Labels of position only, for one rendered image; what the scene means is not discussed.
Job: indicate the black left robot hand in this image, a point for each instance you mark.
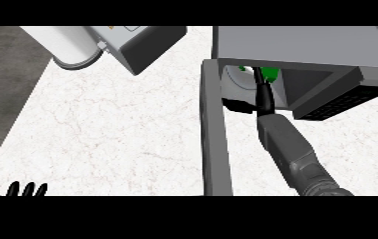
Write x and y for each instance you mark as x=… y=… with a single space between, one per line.
x=26 y=189

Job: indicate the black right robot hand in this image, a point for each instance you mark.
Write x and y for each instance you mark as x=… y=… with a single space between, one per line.
x=264 y=96

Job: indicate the green and white milk carton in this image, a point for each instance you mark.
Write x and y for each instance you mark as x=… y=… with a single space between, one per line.
x=270 y=73

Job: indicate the grey microwave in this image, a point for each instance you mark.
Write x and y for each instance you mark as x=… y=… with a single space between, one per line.
x=295 y=46

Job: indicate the white and grey appliance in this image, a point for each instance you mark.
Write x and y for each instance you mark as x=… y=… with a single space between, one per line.
x=97 y=44

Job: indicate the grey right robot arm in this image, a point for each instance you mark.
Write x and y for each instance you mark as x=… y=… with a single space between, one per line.
x=289 y=149

